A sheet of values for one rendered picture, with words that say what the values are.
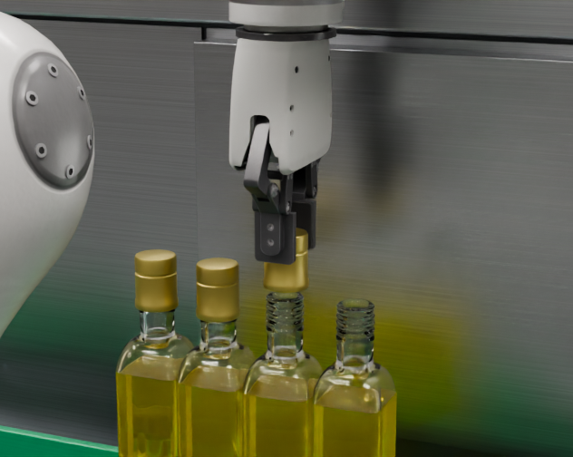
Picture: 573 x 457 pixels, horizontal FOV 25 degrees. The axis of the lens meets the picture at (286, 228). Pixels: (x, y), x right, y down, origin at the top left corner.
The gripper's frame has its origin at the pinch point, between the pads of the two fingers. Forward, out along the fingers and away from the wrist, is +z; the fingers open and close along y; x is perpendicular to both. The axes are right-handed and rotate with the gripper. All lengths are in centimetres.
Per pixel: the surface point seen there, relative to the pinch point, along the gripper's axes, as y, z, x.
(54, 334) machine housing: -15.5, 17.6, -31.0
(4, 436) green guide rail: -3.7, 23.6, -29.5
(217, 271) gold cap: 1.6, 3.5, -5.1
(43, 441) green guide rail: -3.7, 23.3, -25.2
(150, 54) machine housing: -15.3, -10.8, -19.3
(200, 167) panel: -12.3, -1.4, -13.1
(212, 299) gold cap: 1.7, 5.8, -5.5
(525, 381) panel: -12.0, 14.3, 16.8
